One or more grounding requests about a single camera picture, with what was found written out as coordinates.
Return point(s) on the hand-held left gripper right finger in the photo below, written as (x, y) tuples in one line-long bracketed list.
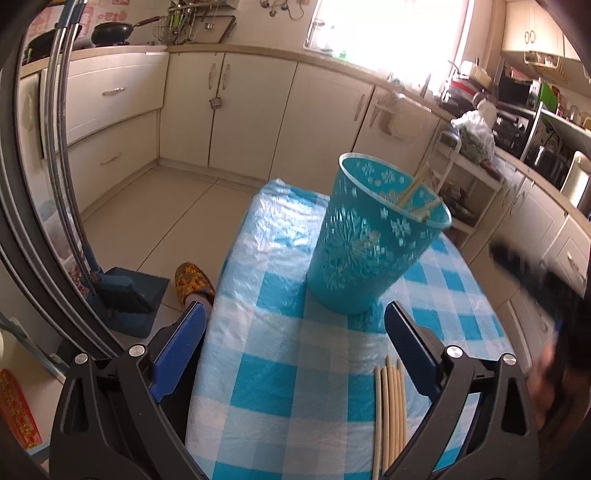
[(413, 355)]

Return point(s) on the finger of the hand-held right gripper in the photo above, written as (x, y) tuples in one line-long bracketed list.
[(517, 272)]

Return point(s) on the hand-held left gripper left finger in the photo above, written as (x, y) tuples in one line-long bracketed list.
[(180, 350)]

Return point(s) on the bundle of wooden chopsticks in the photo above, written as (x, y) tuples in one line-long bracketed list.
[(392, 415)]

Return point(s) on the wooden chopstick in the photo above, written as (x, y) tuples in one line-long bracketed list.
[(408, 190), (418, 183), (427, 210)]

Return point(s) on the teal perforated plastic basket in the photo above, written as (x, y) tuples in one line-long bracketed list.
[(364, 249)]

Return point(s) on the person's right hand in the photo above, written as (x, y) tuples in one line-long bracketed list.
[(541, 383)]

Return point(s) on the cream side drawer cabinets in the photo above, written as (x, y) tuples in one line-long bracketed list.
[(531, 221)]

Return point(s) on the blue dustpan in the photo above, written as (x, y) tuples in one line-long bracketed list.
[(134, 300)]

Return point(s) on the orange patterned slipper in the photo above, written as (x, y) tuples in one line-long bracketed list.
[(194, 281)]

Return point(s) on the blue checked plastic tablecloth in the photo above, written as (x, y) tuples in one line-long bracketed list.
[(286, 369)]

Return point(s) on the white trolley cart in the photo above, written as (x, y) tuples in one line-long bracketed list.
[(466, 173)]

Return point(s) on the white electric water boiler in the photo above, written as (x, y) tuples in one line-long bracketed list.
[(577, 177)]

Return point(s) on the black stock pot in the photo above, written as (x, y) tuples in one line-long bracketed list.
[(547, 161)]

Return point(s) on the black toaster oven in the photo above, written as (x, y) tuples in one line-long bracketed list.
[(512, 131)]

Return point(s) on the plastic bag of greens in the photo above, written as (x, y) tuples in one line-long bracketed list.
[(473, 134)]

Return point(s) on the white counter shelf rack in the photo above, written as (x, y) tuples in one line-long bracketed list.
[(563, 120)]

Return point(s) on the white thermos jug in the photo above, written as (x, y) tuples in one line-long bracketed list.
[(487, 110)]

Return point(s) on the red patterned paper packet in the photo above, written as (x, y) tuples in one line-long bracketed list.
[(18, 410)]

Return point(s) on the green plastic board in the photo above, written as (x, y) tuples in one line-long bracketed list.
[(547, 94)]

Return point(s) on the black microwave oven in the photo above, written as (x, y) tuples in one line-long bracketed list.
[(519, 90)]

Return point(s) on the red and black cooker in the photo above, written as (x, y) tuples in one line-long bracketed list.
[(459, 92)]

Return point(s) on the white towel holder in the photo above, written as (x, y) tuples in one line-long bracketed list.
[(385, 113)]

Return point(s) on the white pot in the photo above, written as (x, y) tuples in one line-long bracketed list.
[(471, 69)]

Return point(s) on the cream stove drawer cabinet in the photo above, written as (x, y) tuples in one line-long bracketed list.
[(111, 115)]

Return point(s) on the cream base kitchen cabinets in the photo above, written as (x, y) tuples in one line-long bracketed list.
[(277, 115)]

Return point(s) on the kitchen window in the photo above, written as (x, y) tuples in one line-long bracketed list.
[(392, 37)]

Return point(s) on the black wok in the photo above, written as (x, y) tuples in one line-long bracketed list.
[(111, 32)]

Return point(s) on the dark hanging tray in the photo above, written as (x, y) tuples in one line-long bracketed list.
[(219, 25)]

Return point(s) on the black frying pan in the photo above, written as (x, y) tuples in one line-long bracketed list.
[(46, 44)]

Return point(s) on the cream wall cabinet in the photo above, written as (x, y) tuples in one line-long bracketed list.
[(531, 27)]

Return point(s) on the wall utensil rack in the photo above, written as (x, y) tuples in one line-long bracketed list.
[(184, 21)]

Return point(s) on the red paper wall decoration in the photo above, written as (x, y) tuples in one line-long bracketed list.
[(113, 9)]

